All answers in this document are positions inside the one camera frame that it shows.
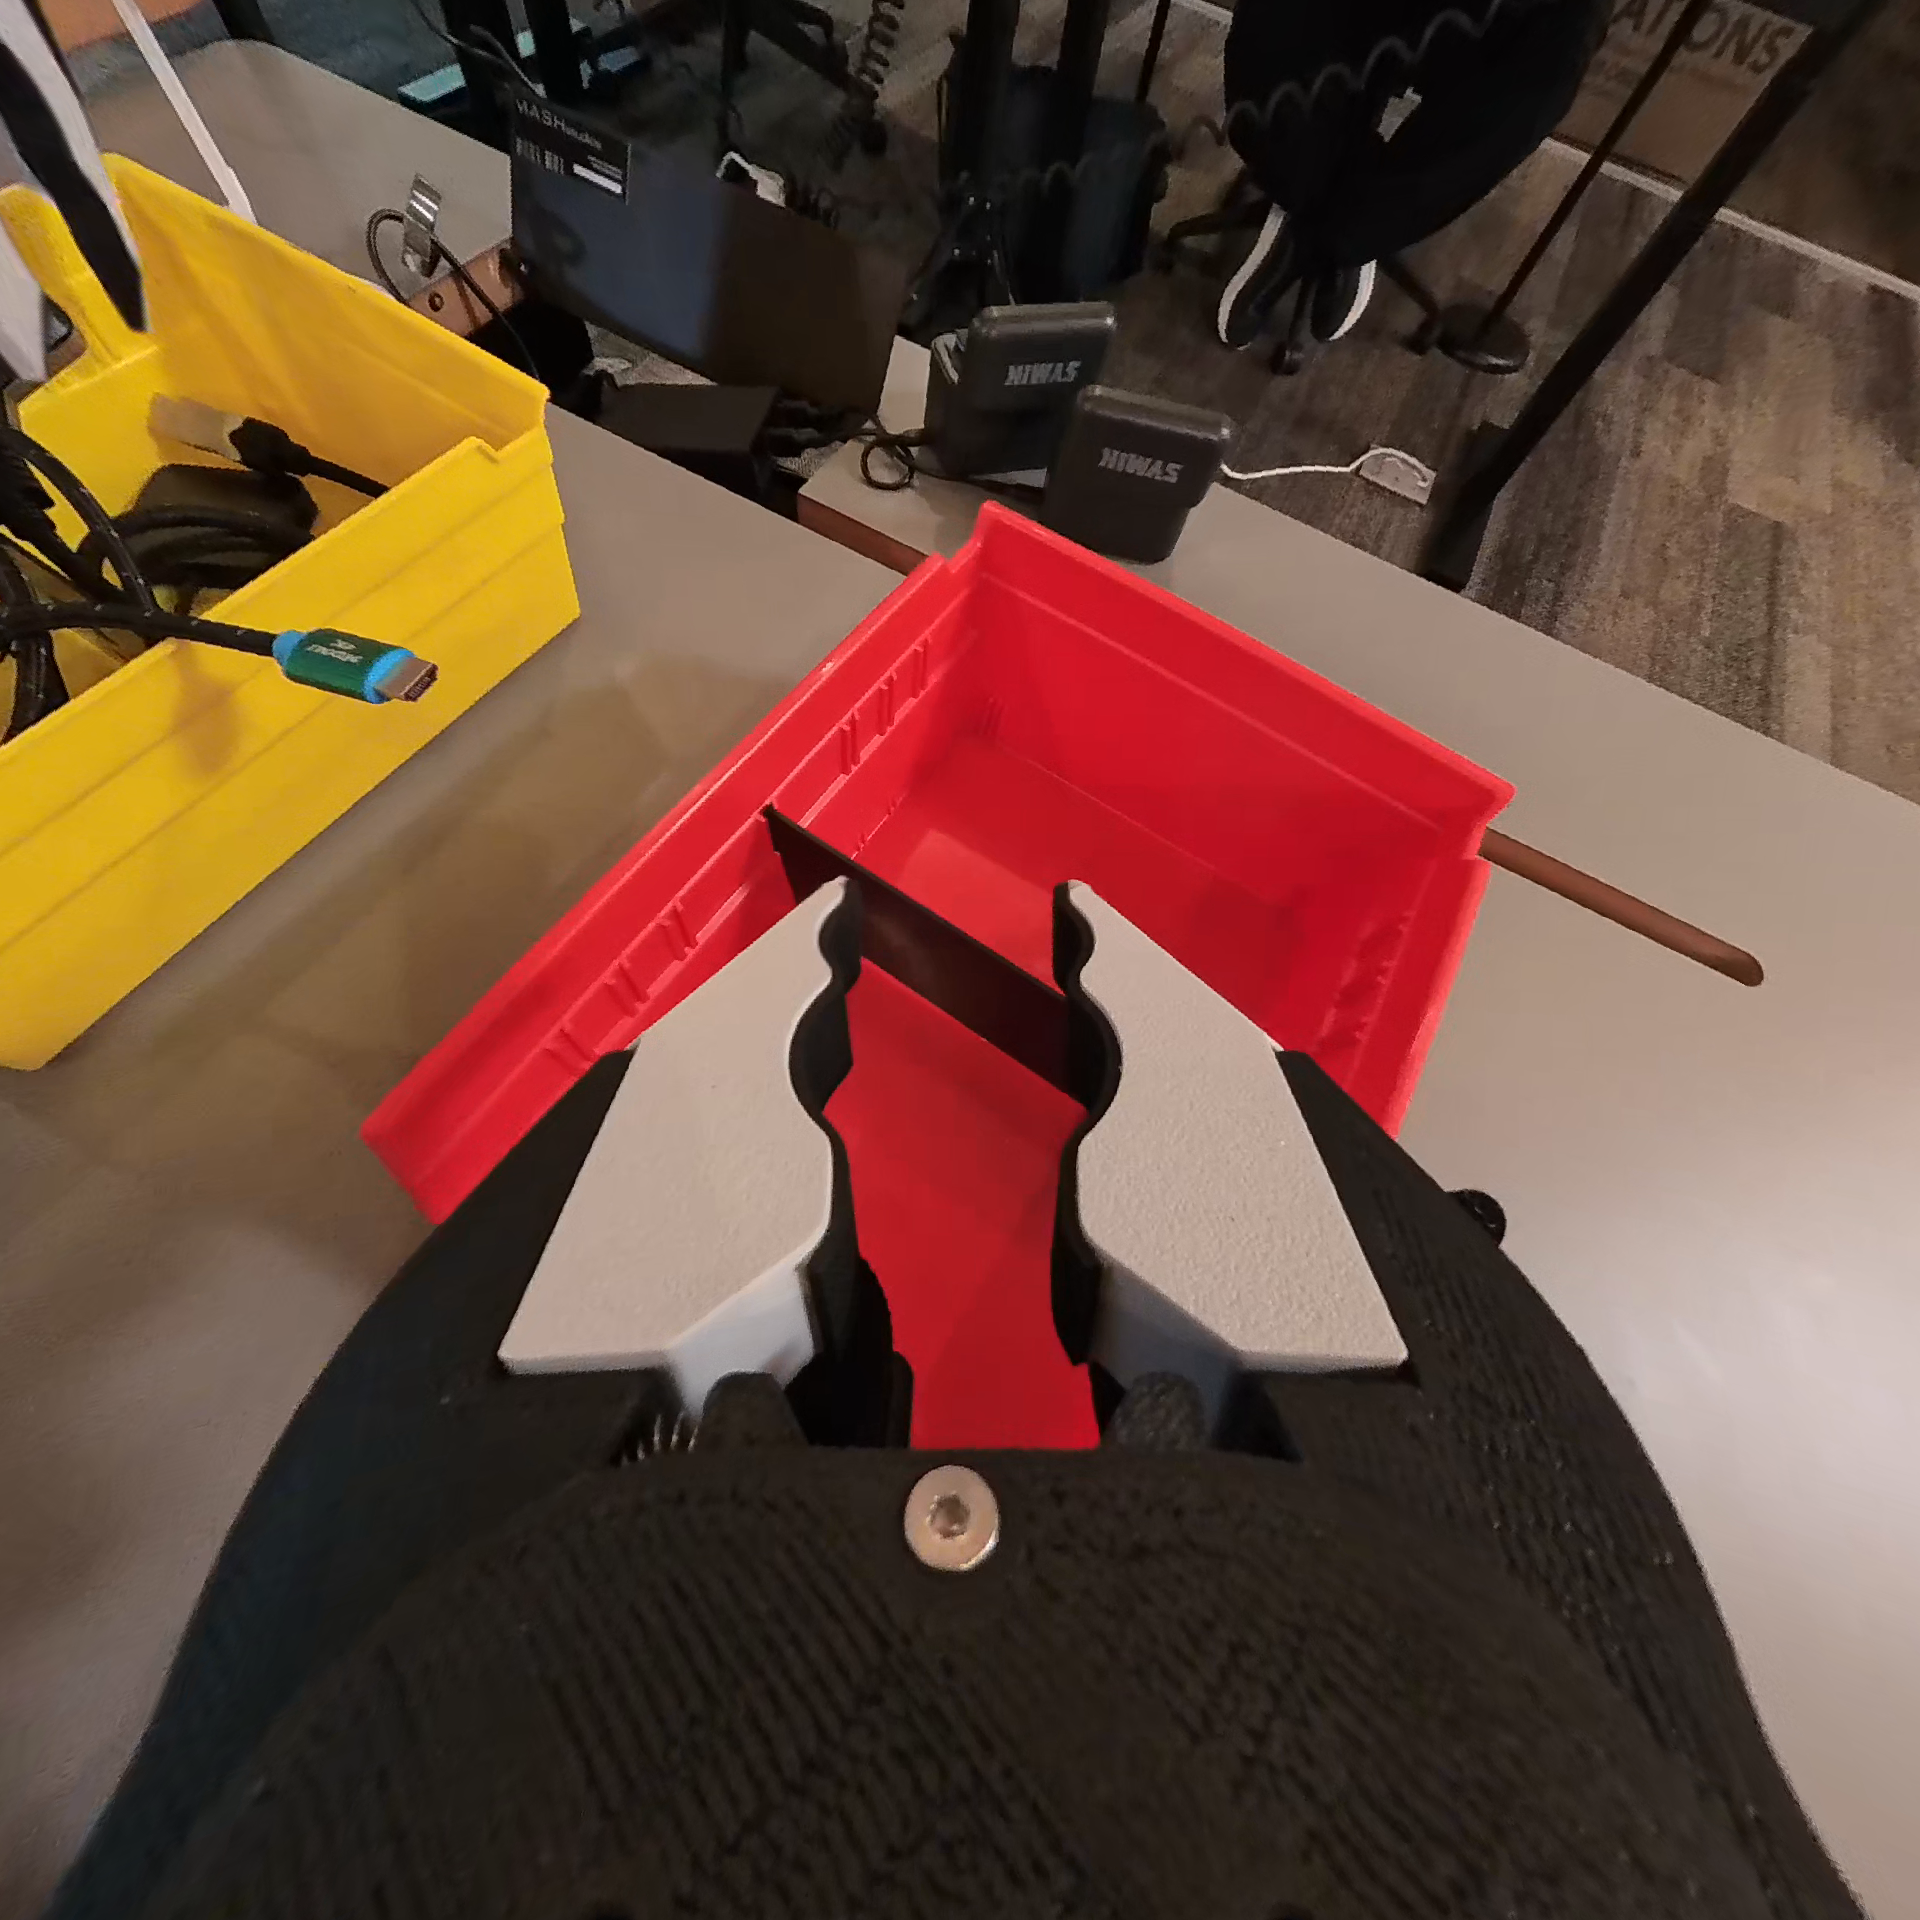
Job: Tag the black metal stand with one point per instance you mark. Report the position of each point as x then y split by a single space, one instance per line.
1649 240

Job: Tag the black divider of red bin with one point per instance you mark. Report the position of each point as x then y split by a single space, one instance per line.
961 976

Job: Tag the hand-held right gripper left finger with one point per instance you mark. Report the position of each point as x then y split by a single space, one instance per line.
660 1201

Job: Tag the black battery charger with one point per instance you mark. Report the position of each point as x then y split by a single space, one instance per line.
1021 389
1140 480

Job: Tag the black cardboard box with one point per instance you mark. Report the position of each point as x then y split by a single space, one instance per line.
674 270

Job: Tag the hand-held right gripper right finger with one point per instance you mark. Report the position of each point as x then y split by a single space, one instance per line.
1230 1201

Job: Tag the red plastic bin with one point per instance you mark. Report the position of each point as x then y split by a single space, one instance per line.
1201 781

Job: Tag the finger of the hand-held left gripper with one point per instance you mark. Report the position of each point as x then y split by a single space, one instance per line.
14 283

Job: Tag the black office chair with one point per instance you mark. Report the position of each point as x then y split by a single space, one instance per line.
1394 104

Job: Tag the brown cardboard box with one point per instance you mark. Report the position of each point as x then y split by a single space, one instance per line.
1696 89

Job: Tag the yellow plastic bin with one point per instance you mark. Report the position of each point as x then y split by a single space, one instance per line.
223 841

